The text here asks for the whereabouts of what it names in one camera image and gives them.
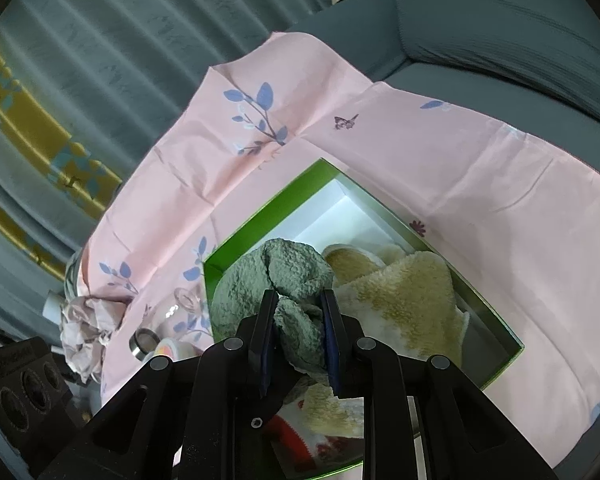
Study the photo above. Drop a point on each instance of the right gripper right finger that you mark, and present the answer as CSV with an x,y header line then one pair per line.
x,y
421,412

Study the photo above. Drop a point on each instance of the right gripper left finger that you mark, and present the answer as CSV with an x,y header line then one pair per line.
x,y
199,418

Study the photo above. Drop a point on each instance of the red and white sock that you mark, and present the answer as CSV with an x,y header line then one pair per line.
x,y
301,450

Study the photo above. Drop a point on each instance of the cream and yellow fuzzy cloth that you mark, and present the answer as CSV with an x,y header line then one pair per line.
x,y
406,301

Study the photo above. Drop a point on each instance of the pink gum canister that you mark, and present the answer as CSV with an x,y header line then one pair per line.
x,y
175,350

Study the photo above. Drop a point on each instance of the clear glass bottle steel cap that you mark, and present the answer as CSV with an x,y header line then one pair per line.
x,y
173,317

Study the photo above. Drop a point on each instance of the crumpled beige fabric pile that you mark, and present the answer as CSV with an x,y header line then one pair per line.
x,y
86,326

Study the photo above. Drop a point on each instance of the pink printed bed sheet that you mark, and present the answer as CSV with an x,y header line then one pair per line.
x,y
518,216

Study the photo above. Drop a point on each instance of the green cardboard box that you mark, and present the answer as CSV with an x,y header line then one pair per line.
x,y
281,247

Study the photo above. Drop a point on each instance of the green patterned curtain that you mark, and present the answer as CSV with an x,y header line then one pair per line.
x,y
86,89

